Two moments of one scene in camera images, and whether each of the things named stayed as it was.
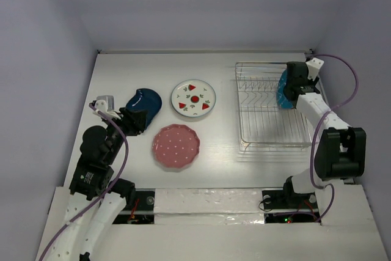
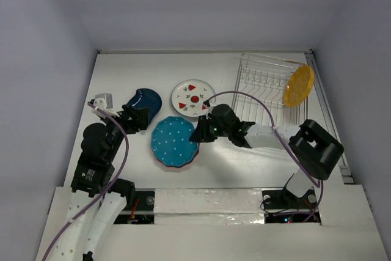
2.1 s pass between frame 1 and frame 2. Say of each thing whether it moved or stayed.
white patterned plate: stayed
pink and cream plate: stayed
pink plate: stayed
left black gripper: stayed
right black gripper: moved
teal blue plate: moved
